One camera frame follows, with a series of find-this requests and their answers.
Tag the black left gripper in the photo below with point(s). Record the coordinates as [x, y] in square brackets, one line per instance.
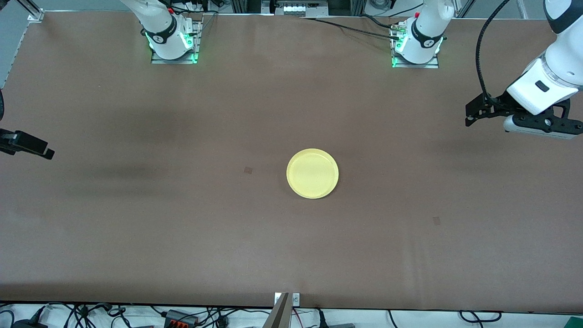
[496, 103]

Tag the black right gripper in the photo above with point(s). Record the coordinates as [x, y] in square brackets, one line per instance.
[13, 140]

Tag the yellow round plate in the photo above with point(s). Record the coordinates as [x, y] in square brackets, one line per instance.
[313, 174]

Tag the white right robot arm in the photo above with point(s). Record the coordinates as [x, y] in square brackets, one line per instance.
[159, 23]

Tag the white socket strip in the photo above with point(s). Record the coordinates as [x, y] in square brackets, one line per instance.
[303, 9]

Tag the black orange connector box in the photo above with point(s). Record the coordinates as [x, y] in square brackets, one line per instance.
[180, 317]

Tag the aluminium corner bracket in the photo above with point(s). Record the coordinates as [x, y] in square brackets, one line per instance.
[36, 16]

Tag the small white bracket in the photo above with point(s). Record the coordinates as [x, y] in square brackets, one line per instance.
[296, 299]

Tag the grey camera mount pole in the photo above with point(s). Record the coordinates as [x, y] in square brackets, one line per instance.
[278, 314]

